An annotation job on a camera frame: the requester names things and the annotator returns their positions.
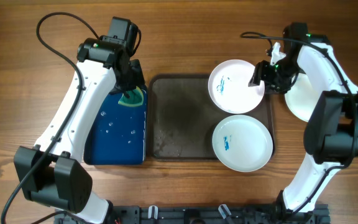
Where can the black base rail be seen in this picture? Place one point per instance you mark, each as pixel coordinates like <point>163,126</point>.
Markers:
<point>243,215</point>

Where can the white plate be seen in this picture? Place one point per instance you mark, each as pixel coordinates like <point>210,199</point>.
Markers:
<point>301,99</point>
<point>242,143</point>
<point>228,87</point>

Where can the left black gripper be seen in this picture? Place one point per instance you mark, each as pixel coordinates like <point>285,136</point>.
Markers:
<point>138,79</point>

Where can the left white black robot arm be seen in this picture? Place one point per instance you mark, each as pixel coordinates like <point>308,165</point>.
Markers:
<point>50,173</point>

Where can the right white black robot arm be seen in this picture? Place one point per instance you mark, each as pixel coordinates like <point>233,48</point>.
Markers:
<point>331,135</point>

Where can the blue water tray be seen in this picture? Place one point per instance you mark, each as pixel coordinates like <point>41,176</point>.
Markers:
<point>118,134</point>

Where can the green yellow sponge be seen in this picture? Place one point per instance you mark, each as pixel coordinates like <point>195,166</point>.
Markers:
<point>132,98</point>

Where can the dark brown serving tray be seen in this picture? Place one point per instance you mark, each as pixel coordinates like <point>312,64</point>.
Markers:
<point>181,118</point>

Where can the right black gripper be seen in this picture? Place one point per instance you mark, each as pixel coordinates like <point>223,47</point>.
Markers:
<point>260,74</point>

